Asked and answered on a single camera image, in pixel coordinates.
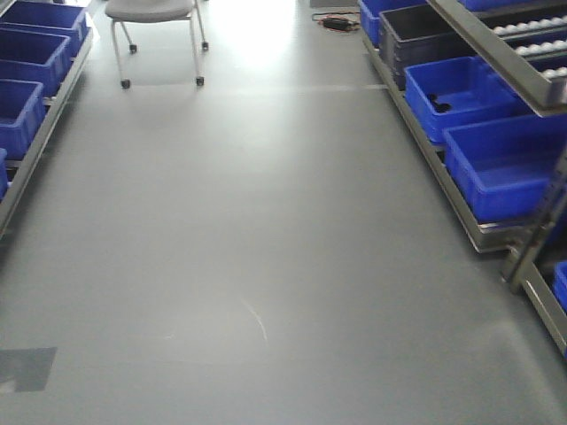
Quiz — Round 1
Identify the blue bin with black parts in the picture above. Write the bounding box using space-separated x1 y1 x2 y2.
405 56 532 145

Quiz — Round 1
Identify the blue bin left shelf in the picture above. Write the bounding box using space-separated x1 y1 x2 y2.
1 79 46 160
1 28 72 97
1 1 89 58

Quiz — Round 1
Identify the black power adapter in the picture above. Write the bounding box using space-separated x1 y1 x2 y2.
311 13 360 33

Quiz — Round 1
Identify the black plastic bin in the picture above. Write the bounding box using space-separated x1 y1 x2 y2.
378 4 474 91

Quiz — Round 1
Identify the large blue plastic bin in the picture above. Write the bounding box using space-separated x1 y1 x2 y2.
444 115 566 224

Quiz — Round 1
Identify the grey office chair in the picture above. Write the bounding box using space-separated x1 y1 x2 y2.
104 1 209 91

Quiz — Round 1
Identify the steel left shelf frame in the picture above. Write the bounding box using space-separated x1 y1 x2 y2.
1 1 93 232

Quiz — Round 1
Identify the steel shelf frame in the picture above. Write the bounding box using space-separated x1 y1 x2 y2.
361 1 566 352
1 1 93 232

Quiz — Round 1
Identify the steel right shelf frame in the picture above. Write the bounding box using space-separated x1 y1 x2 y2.
361 1 566 352

